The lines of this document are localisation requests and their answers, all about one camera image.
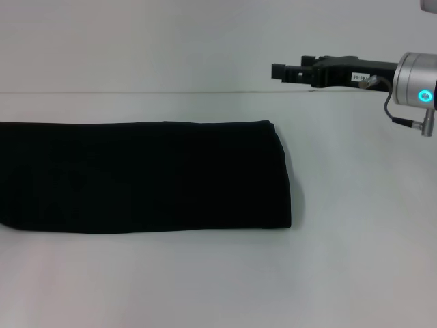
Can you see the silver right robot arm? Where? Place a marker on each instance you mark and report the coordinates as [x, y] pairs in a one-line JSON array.
[[414, 82]]

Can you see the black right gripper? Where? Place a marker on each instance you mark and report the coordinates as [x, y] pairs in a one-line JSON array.
[[351, 71]]

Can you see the black shirt with pink print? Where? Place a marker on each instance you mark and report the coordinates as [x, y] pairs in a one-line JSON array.
[[136, 177]]

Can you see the silver connector plug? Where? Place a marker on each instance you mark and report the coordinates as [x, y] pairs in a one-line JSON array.
[[368, 82]]

